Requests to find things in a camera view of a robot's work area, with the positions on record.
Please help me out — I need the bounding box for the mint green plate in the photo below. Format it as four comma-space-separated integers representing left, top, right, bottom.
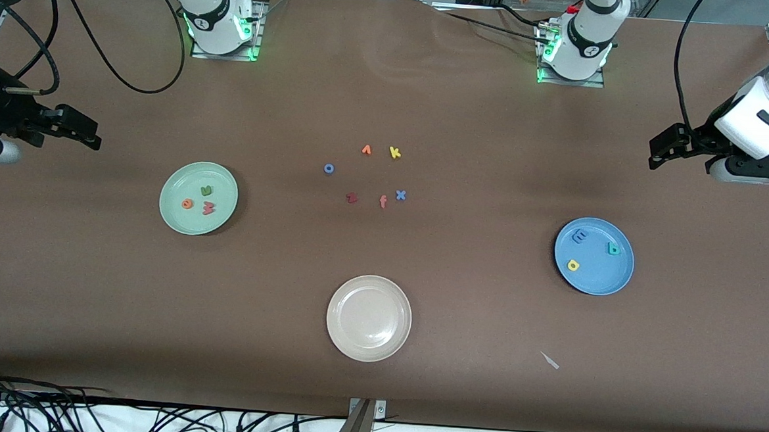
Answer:
157, 159, 241, 239

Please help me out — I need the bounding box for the blue plate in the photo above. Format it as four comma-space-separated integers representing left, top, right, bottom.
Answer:
551, 215, 638, 298

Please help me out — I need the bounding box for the brown table covering sheet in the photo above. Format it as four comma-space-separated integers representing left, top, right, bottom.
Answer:
0, 0, 769, 432

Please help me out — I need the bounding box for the beige plate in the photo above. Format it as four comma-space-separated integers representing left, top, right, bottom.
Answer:
323, 272, 415, 365

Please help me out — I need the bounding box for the short black right gripper cable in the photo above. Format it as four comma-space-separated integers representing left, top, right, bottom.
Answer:
0, 0, 66, 96

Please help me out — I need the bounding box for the long black right arm cable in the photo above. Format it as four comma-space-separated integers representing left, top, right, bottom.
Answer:
44, 0, 189, 96

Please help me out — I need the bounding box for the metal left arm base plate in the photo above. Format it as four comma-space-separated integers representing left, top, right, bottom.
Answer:
535, 20, 610, 89

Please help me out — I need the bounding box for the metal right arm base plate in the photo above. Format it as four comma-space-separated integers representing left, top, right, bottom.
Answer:
190, 0, 266, 62

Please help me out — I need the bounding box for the black cable across table sheet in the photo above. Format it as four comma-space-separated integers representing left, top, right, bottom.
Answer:
434, 8, 553, 41

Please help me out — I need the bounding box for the silver table edge bracket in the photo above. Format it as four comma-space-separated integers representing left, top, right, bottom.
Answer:
348, 397, 387, 420

